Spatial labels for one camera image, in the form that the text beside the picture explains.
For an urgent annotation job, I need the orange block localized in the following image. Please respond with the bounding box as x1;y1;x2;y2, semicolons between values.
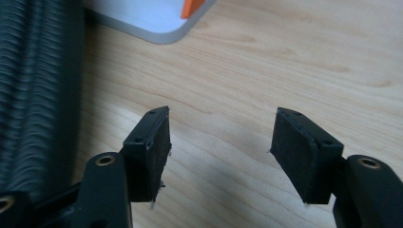
180;0;207;20

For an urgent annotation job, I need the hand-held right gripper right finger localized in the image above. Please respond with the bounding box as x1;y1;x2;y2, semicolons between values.
269;106;345;205

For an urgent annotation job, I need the dark ribbed object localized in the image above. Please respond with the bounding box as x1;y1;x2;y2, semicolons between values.
0;0;86;203

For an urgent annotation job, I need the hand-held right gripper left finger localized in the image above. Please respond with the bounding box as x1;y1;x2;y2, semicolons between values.
119;105;173;203

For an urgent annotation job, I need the white tray with grey rim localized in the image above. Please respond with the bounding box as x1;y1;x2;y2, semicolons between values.
83;0;219;45

